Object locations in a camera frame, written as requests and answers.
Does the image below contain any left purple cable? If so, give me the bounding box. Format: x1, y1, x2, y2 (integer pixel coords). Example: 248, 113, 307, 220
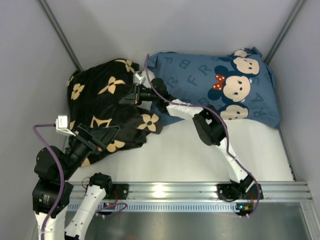
32, 123, 129, 232

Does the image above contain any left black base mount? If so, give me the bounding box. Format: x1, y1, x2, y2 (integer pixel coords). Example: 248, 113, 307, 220
108, 183, 130, 200

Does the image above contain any aluminium mounting rail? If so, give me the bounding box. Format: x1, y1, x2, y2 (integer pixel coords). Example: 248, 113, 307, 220
67, 180, 312, 203

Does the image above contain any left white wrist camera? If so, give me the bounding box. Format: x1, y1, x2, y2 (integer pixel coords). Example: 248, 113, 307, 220
55, 115, 76, 137

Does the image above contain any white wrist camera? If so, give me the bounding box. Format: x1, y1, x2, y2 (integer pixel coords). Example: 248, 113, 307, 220
133, 71, 146, 85
55, 115, 76, 137

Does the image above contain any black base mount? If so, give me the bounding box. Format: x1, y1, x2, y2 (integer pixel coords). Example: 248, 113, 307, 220
108, 183, 130, 200
216, 183, 264, 202

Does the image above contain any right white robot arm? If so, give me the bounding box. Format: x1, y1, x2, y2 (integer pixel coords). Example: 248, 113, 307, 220
119, 78, 262, 202

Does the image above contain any perforated cable duct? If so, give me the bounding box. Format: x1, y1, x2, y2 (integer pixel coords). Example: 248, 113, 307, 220
67, 201, 253, 213

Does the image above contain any blue cartoon print pillow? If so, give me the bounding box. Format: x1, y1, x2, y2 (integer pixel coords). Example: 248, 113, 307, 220
147, 47, 281, 129

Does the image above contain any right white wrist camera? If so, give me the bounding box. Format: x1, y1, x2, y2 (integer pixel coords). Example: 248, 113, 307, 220
133, 71, 146, 85

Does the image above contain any black floral plush pillowcase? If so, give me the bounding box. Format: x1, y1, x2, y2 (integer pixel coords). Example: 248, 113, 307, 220
67, 58, 163, 167

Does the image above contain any left aluminium frame post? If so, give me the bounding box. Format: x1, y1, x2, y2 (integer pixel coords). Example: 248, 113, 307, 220
37, 0, 83, 72

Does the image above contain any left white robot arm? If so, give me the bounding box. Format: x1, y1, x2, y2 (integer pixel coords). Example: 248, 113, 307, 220
32, 123, 120, 240

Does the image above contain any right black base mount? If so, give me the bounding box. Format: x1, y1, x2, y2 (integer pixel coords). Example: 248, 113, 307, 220
216, 183, 264, 202

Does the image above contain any right aluminium frame post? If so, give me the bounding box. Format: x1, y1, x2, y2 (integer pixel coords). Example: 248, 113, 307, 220
264, 0, 308, 65

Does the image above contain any aluminium frame post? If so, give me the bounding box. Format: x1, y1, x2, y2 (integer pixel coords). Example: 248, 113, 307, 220
264, 0, 308, 65
37, 0, 83, 72

